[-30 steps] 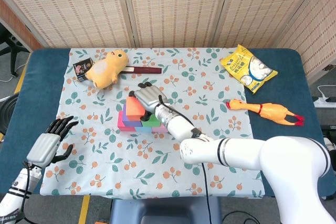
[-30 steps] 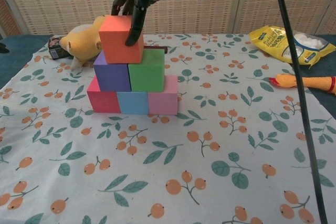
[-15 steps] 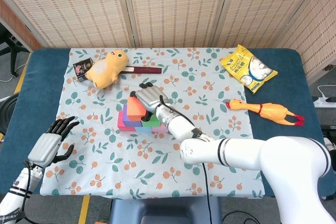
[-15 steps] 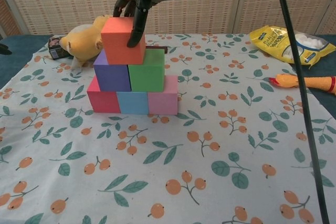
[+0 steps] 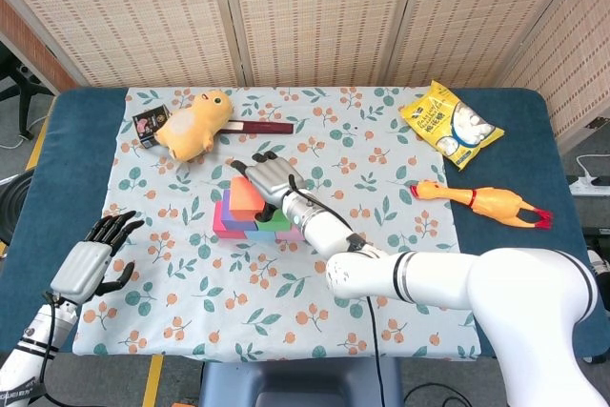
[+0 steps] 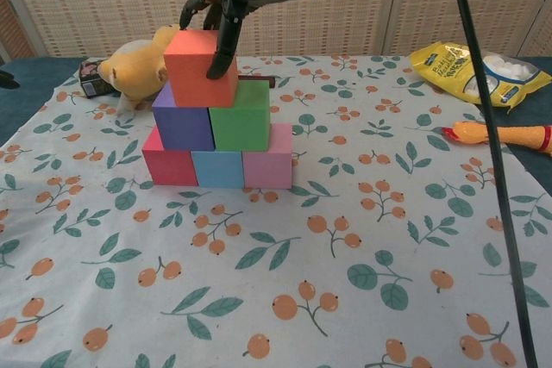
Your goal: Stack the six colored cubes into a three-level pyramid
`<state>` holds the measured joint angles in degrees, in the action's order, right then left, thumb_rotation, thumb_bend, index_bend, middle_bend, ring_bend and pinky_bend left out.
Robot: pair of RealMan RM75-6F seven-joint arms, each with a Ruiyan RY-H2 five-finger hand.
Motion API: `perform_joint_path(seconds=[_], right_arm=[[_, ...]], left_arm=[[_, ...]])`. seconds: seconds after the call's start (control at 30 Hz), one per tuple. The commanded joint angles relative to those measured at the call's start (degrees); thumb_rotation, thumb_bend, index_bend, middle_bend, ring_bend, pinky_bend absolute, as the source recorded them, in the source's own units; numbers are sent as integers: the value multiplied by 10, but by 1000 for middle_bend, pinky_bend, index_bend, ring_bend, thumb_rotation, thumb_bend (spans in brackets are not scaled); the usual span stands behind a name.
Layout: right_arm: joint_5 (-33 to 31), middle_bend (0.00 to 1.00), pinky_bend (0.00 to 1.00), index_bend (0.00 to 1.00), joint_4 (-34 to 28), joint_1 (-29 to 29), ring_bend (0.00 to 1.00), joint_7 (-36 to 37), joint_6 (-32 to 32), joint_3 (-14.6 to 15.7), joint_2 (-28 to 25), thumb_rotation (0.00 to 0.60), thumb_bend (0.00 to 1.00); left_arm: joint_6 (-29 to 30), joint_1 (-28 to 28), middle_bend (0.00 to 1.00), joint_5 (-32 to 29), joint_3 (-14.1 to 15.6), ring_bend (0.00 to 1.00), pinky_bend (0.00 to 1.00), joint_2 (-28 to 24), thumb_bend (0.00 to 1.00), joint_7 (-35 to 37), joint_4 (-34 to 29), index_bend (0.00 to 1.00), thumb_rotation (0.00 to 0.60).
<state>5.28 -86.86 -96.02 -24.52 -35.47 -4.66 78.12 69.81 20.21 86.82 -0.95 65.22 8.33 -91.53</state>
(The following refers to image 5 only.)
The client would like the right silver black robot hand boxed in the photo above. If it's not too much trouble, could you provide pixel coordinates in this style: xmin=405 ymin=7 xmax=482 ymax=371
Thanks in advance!
xmin=230 ymin=150 xmax=306 ymax=224

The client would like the bamboo folding screen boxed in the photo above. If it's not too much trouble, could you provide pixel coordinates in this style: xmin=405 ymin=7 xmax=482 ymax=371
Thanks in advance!
xmin=0 ymin=0 xmax=610 ymax=151

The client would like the yellow plush animal toy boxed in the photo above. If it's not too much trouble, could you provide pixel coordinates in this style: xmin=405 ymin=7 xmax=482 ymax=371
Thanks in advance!
xmin=153 ymin=90 xmax=234 ymax=163

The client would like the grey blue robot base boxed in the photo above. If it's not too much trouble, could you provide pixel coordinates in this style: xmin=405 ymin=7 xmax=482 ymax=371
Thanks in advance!
xmin=197 ymin=357 xmax=404 ymax=407

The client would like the yellow marshmallow bag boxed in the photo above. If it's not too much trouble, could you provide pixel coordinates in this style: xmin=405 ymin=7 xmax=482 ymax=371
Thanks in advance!
xmin=398 ymin=80 xmax=505 ymax=173

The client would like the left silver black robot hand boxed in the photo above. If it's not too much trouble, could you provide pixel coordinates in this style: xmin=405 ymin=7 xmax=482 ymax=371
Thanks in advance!
xmin=49 ymin=210 xmax=146 ymax=306

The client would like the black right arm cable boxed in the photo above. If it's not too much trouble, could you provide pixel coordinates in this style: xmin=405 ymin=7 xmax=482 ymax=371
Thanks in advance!
xmin=288 ymin=174 xmax=385 ymax=407

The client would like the white plug cable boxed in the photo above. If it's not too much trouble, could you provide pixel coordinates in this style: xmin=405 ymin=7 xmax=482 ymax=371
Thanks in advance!
xmin=575 ymin=153 xmax=610 ymax=180

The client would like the floral print tablecloth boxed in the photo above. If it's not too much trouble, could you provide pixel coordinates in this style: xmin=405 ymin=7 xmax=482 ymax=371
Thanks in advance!
xmin=71 ymin=86 xmax=481 ymax=363

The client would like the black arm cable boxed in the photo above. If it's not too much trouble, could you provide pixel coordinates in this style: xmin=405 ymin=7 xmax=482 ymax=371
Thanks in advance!
xmin=288 ymin=174 xmax=385 ymax=407
xmin=37 ymin=291 xmax=92 ymax=407

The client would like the dark blue table cover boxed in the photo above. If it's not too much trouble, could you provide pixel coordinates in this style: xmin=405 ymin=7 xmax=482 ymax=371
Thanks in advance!
xmin=0 ymin=87 xmax=600 ymax=360

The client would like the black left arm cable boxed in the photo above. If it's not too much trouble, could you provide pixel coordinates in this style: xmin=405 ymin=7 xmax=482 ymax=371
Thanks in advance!
xmin=37 ymin=291 xmax=92 ymax=407

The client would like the black floor cable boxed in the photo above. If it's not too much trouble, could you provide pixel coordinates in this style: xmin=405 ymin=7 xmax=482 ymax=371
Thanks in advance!
xmin=404 ymin=380 xmax=473 ymax=407

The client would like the black office chair base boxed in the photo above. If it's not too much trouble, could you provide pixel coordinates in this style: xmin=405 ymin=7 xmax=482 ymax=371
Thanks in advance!
xmin=0 ymin=51 xmax=58 ymax=139

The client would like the purple foam cube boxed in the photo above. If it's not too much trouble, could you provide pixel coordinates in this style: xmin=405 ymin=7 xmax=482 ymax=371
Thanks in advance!
xmin=220 ymin=188 xmax=261 ymax=232

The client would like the hot pink foam cube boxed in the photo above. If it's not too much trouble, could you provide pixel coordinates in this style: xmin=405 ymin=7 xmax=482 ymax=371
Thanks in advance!
xmin=213 ymin=200 xmax=249 ymax=240

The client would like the white power strip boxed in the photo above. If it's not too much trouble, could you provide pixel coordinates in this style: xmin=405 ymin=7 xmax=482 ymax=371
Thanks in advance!
xmin=569 ymin=175 xmax=610 ymax=197

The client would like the orange foam cube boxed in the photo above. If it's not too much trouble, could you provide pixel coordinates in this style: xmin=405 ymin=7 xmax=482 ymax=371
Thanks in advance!
xmin=228 ymin=175 xmax=267 ymax=221

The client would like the small black printed box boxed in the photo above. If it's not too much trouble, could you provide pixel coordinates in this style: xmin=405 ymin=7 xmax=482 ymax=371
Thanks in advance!
xmin=132 ymin=104 xmax=172 ymax=149

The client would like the long dark red box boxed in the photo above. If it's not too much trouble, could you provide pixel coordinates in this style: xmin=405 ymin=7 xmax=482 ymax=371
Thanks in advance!
xmin=219 ymin=119 xmax=295 ymax=135

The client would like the green foam cube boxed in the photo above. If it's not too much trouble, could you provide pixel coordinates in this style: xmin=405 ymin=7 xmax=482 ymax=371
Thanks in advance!
xmin=255 ymin=209 xmax=293 ymax=232

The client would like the black round drum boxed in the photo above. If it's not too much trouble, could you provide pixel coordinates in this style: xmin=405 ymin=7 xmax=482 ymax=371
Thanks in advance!
xmin=0 ymin=173 xmax=34 ymax=244

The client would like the yellow rubber chicken toy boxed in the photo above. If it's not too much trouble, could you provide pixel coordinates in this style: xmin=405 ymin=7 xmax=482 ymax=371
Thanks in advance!
xmin=410 ymin=179 xmax=554 ymax=231

